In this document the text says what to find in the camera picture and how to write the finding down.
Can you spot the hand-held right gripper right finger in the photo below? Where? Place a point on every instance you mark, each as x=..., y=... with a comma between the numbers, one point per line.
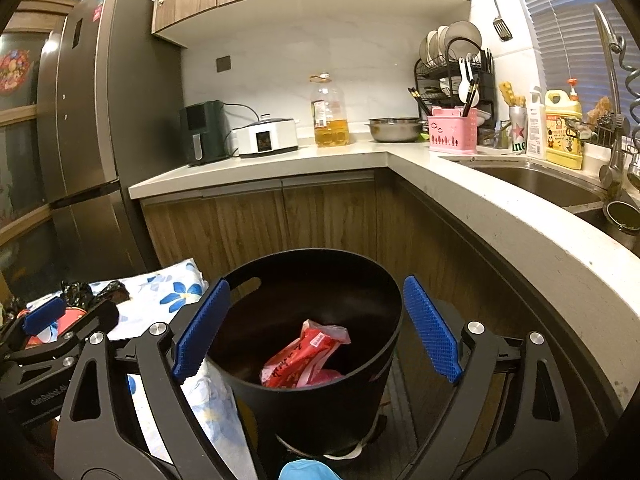
x=432, y=327

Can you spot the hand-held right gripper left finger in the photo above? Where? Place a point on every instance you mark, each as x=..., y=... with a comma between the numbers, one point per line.
x=200, y=330

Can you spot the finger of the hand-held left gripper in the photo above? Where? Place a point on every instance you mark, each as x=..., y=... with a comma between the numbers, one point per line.
x=97, y=320
x=45, y=316

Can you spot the red paper cup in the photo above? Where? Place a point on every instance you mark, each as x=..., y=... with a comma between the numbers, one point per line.
x=67, y=317

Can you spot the black plastic bag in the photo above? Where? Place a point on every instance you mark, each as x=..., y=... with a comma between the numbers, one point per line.
x=107, y=290
x=75, y=291

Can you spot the red and white wrapper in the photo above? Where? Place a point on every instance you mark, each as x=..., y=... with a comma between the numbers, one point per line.
x=300, y=355

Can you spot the black trash bin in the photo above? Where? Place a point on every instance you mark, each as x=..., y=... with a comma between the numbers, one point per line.
x=300, y=410

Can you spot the wooden base cabinet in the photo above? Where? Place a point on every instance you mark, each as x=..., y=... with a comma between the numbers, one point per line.
x=450, y=240

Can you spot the wooden glass door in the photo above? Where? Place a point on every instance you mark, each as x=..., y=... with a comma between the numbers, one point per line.
x=20, y=160

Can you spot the steel sink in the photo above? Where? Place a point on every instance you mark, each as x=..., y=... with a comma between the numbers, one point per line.
x=540, y=180

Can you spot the pink utensil basket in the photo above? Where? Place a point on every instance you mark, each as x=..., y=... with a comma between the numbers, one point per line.
x=450, y=135

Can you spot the black air fryer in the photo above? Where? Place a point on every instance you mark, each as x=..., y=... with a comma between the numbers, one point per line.
x=200, y=130

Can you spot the steel bowl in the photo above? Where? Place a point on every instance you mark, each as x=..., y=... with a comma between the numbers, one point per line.
x=395, y=131

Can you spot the white electric cooker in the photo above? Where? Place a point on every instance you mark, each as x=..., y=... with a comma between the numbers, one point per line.
x=265, y=140

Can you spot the grey refrigerator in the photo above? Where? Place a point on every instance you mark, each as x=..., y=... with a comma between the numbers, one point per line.
x=100, y=110

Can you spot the green beer can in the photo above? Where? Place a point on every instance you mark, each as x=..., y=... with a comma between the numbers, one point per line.
x=518, y=132

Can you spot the metal sink strainer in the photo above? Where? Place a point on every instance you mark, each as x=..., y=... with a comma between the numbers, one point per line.
x=621, y=215

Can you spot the white squeeze bottle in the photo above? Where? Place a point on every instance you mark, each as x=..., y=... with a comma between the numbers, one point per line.
x=536, y=130

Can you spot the cooking oil bottle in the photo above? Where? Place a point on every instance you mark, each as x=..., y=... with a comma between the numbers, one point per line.
x=330, y=125

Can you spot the yellow detergent bottle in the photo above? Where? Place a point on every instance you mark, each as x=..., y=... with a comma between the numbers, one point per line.
x=564, y=135

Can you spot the black dish rack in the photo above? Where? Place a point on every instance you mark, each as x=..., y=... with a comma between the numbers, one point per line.
x=487, y=90

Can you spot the yellow loofah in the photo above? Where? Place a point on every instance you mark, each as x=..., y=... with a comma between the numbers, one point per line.
x=507, y=92

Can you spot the red door decoration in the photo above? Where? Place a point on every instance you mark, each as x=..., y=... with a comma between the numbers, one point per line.
x=14, y=70

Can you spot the white plastic spoon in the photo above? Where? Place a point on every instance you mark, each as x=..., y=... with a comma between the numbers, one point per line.
x=465, y=77

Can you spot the sponge holder with scrubber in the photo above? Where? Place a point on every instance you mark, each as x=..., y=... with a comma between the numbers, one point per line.
x=605, y=120

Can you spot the hanging metal spatula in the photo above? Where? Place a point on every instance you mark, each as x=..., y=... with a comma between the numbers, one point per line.
x=502, y=27

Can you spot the steel faucet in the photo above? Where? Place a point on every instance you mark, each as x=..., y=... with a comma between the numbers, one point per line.
x=611, y=60

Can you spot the window blinds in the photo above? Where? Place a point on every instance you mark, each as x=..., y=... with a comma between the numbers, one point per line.
x=565, y=20

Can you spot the dark wall socket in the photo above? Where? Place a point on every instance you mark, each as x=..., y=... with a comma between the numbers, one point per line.
x=223, y=63

